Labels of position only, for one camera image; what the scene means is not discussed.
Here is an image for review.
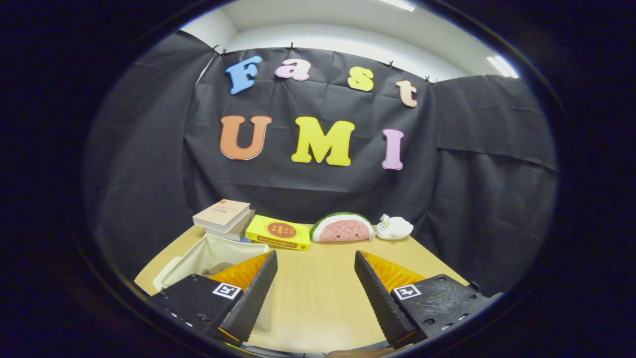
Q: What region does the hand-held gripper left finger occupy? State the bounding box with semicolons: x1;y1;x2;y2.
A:
149;250;279;346

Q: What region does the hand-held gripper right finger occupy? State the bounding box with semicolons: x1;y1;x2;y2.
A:
354;250;503;349

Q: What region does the cream fabric storage box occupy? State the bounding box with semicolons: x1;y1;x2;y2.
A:
153;234;275;333

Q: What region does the yellow book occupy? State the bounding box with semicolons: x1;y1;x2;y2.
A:
245;214;312;251

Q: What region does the grey book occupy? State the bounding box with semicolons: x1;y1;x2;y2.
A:
205;209;256;242

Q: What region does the white plush toy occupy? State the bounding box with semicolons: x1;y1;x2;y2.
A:
375;214;414;241

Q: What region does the watermelon slice plush toy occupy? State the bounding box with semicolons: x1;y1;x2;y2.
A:
310;212;376;243

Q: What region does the beige book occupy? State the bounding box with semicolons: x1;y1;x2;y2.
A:
193;199;251;233

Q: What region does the black backdrop cloth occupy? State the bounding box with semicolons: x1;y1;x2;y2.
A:
84;30;558;294

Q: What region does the small ceiling light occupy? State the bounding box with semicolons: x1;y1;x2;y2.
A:
487;55;520;79

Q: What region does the long ceiling light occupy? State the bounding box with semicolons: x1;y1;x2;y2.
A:
378;0;416;12

